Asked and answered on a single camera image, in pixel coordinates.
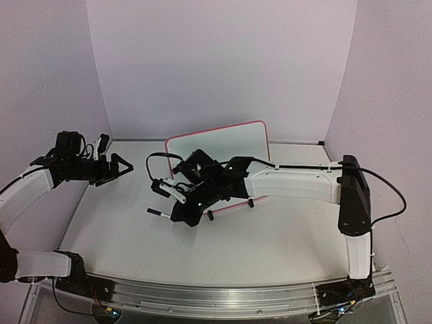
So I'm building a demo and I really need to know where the pink framed whiteboard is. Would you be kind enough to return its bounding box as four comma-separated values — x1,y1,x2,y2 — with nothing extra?
165,121,271,218

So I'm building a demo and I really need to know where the white whiteboard marker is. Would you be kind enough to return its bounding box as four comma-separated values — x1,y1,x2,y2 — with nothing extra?
146,208,171,219

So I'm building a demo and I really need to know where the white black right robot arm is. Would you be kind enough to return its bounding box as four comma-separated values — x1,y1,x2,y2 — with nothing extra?
171,149,371,280

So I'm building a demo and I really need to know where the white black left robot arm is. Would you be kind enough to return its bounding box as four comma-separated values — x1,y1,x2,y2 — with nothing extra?
1,131,134,294

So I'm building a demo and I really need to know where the wire whiteboard stand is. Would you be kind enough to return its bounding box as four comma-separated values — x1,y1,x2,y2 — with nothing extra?
205,198,255,221

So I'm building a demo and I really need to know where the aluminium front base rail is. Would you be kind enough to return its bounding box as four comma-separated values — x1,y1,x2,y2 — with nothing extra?
33,266,396,320

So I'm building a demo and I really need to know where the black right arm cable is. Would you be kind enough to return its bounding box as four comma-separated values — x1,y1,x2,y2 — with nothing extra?
146,153,408,230

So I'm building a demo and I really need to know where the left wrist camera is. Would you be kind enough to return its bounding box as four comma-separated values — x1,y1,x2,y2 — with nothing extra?
92,134,109,161

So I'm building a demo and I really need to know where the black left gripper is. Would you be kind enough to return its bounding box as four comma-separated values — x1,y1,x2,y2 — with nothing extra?
67,151,132,186

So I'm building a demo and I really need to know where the aluminium table edge rail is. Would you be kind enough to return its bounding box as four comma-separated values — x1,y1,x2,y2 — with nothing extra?
113,138,325,146

